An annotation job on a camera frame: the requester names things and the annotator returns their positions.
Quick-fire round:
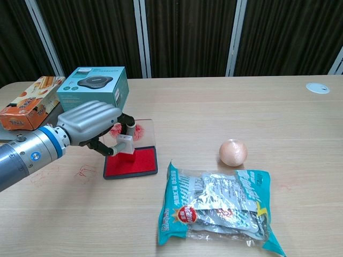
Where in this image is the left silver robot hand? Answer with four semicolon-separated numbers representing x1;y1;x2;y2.
57;100;137;156

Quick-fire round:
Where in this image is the red ink pad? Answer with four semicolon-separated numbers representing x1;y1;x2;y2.
103;119;159;180

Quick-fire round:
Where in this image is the teal speaker box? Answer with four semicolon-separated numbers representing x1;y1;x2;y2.
56;66;130;118

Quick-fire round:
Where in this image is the orange biscuit box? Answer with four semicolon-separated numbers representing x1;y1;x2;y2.
0;75;66;131

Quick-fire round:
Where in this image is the black fabric partition panel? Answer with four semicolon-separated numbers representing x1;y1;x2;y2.
133;0;248;79
328;45;343;75
226;0;343;77
0;0;65;88
25;0;152;79

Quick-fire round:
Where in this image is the pinkish brown egg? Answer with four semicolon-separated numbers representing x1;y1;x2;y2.
219;138;248;167

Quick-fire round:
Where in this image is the teal snack bag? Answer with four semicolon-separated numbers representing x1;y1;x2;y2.
156;160;286;257

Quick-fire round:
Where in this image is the white cable grommet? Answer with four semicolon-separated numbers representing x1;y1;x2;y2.
305;82;330;94

